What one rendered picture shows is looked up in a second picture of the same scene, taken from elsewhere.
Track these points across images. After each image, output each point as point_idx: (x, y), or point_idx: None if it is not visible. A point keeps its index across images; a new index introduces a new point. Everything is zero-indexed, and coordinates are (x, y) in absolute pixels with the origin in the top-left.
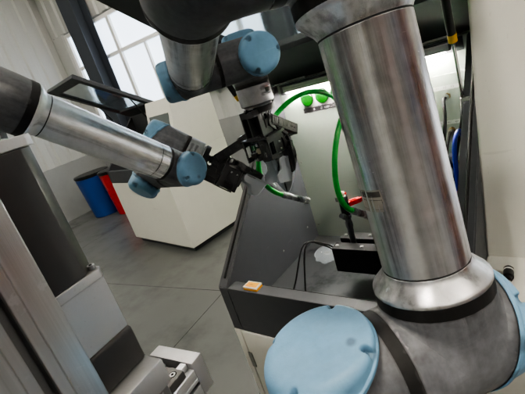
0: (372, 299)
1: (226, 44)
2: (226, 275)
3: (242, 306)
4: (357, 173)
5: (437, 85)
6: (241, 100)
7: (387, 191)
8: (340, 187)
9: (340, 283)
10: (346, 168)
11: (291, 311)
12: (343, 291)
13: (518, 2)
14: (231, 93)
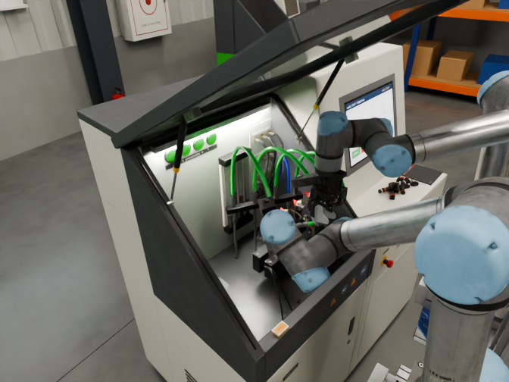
0: (293, 283)
1: (385, 129)
2: (254, 345)
3: (273, 357)
4: (501, 175)
5: (257, 129)
6: (336, 165)
7: (508, 177)
8: (191, 228)
9: (260, 293)
10: (198, 209)
11: (310, 317)
12: (273, 294)
13: (330, 89)
14: (178, 165)
